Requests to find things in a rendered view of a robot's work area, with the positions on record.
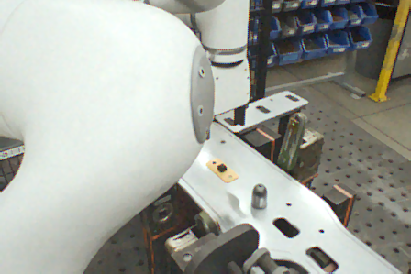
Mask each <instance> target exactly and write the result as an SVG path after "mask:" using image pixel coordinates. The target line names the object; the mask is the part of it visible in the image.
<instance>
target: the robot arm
mask: <svg viewBox="0 0 411 274"><path fill-rule="evenodd" d="M149 3H150V5H146V4H143V3H139V2H136V1H132V0H0V137H6V138H9V139H14V140H18V141H21V142H24V143H25V153H24V157H23V159H22V164H21V165H20V167H19V170H18V172H17V175H16V177H15V178H14V179H13V180H12V181H11V182H10V184H8V185H7V187H6V188H5V190H4V191H2V192H1V193H0V274H83V272H84V271H85V269H86V267H87V266H88V265H89V263H90V261H91V260H92V258H93V257H94V255H95V254H96V253H97V251H98V250H99V249H100V248H101V247H102V246H103V245H104V243H106V241H107V240H108V239H109V238H110V237H111V236H113V234H115V233H116V232H117V231H118V230H119V229H120V228H121V227H122V226H124V225H125V224H126V223H127V222H128V221H129V220H130V219H132V218H133V217H134V216H135V215H136V214H137V213H139V212H140V211H141V210H143V209H144V208H145V207H147V206H148V205H149V204H151V203H152V202H153V201H155V200H156V199H157V198H159V197H160V196H161V195H163V194H164V192H167V190H168V189H170V188H171V187H172V186H173V185H174V184H175V183H176V182H177V181H178V180H179V179H181V178H182V176H183V175H184V174H185V173H186V172H187V171H188V170H189V168H191V166H192V164H193V163H194V160H195V159H196V158H197V157H198V155H199V153H200V152H201V149H202V147H203V145H204V143H205V142H206V140H209V139H210V126H211V123H212V121H214V115H218V114H220V113H225V112H226V111H228V110H230V109H234V121H235V122H236V123H238V125H241V126H245V115H246V109H248V107H249V103H250V100H252V98H253V95H254V93H255V91H256V90H257V85H253V83H250V70H249V65H248V62H247V58H246V56H247V34H248V21H249V9H250V0H149ZM189 28H195V29H198V30H200V32H201V42H199V40H198V38H197V36H195V35H194V33H193V32H192V30H190V29H189Z"/></svg>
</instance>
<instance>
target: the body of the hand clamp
mask: <svg viewBox="0 0 411 274"><path fill-rule="evenodd" d="M139 221H140V223H141V224H142V225H143V228H145V230H146V237H147V242H148V247H149V257H148V258H147V260H148V264H149V270H150V274H168V273H167V259H166V252H165V243H166V241H167V239H169V238H171V237H174V236H175V228H177V227H179V224H178V222H179V221H178V210H177V199H176V183H175V184H174V185H173V186H172V187H171V188H170V189H168V190H167V192H164V194H163V195H161V196H160V197H159V198H157V199H156V200H155V201H153V202H152V203H151V204H149V205H148V206H147V207H145V208H144V209H143V210H141V211H140V212H139Z"/></svg>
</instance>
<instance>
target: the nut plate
mask: <svg viewBox="0 0 411 274"><path fill-rule="evenodd" d="M213 161H215V162H216V164H213ZM220 164H223V167H224V168H220ZM206 166H207V167H208V168H209V169H210V170H212V171H213V172H214V173H215V174H216V175H217V176H218V177H219V178H220V179H221V180H223V182H225V183H229V182H232V181H233V180H236V179H237V178H238V177H239V175H238V174H237V173H236V172H235V171H234V170H232V168H229V167H228V165H227V164H225V163H224V162H223V161H222V160H220V159H212V160H210V161H208V162H207V163H206ZM229 177H232V178H229Z"/></svg>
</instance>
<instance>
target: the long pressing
mask: <svg viewBox="0 0 411 274"><path fill-rule="evenodd" d="M222 141H225V143H221V142H222ZM212 159H220V160H222V161H223V162H224V163H225V164H227V165H228V167H229V168H231V169H232V170H234V171H235V172H236V173H237V174H238V175H239V177H238V178H237V179H236V180H233V181H232V182H229V183H225V182H223V180H221V179H220V178H219V177H218V176H217V175H216V174H215V173H214V172H213V171H212V170H210V169H209V168H208V167H207V166H206V163H207V162H208V161H210V160H212ZM257 183H262V184H264V185H265V187H266V189H267V191H268V198H267V205H266V207H265V208H262V209H256V208H254V207H253V206H252V205H251V203H250V201H251V193H252V190H253V187H254V186H255V185H256V184H257ZM176 187H177V188H178V189H180V191H181V192H182V193H183V195H185V197H186V198H188V199H189V201H190V202H191V203H192V204H193V205H194V207H196V209H197V210H198V211H199V212H200V213H201V212H202V211H203V210H204V209H207V210H208V211H209V212H210V213H211V214H212V215H213V216H214V217H215V218H216V219H217V220H218V222H219V226H220V228H221V230H220V231H219V233H220V234H223V233H225V232H226V231H228V230H229V229H231V228H233V227H235V226H236V225H240V224H242V223H250V224H251V225H253V226H254V227H255V228H256V229H257V230H258V231H259V234H260V243H259V248H262V247H265V248H268V250H269V251H270V252H271V258H272V259H273V260H274V261H275V262H276V263H277V264H281V265H285V266H290V267H292V268H294V269H296V270H297V271H299V272H300V273H301V274H328V273H326V272H325V271H324V270H323V269H322V268H320V267H319V266H318V265H317V264H316V263H315V262H314V261H313V260H312V259H310V257H308V256H307V254H306V252H307V251H308V250H310V248H313V247H318V248H319V249H320V250H321V251H322V252H323V253H325V254H326V255H327V256H328V257H330V259H332V260H333V262H336V263H337V265H338V268H337V269H336V271H333V273H330V274H404V273H403V272H401V271H400V269H397V268H396V267H395V266H393V265H392V264H391V263H389V261H386V259H385V258H383V257H382V256H381V255H379V254H377V252H374V250H373V249H371V248H370V247H368V246H367V245H366V244H364V243H363V242H362V241H360V239H359V238H357V237H356V236H354V235H353V234H352V233H350V232H349V231H348V230H347V229H346V228H345V227H344V226H343V224H341V223H340V220H339V219H338V218H337V216H336V215H335V213H334V212H333V211H332V209H331V207H330V206H328V203H326V202H325V201H324V200H322V199H321V198H320V197H318V196H317V195H316V194H314V193H313V192H311V191H309V190H308V188H306V187H305V186H304V185H302V184H301V183H300V182H298V181H297V180H295V179H293V177H292V176H290V175H289V174H287V173H285V172H284V171H283V170H281V169H280V168H278V167H277V166H276V165H275V164H273V163H272V162H271V161H269V160H268V159H266V158H265V157H264V156H263V155H261V154H260V152H257V151H256V150H255V149H253V148H252V147H251V146H249V145H248V144H247V143H244V141H242V140H241V139H239V138H238V137H236V136H235V135H234V134H232V133H231V132H230V131H228V130H227V129H226V128H225V127H223V126H222V125H220V124H218V123H217V122H212V123H211V126H210V139H209V140H206V141H205V143H204V145H203V147H202V149H201V152H200V153H199V155H198V157H197V158H196V159H195V160H194V163H193V164H192V166H191V168H189V170H188V171H187V172H186V173H185V174H184V175H183V176H182V178H181V179H180V181H178V182H176ZM287 203H290V204H291V206H287V205H286V204H287ZM277 219H285V220H286V222H289V224H290V225H292V226H293V227H295V229H296V230H298V233H299V234H298V236H295V237H293V238H288V237H286V236H285V235H284V234H282V233H281V232H280V231H279V230H278V229H277V227H274V225H273V222H275V221H277ZM319 230H324V233H319Z"/></svg>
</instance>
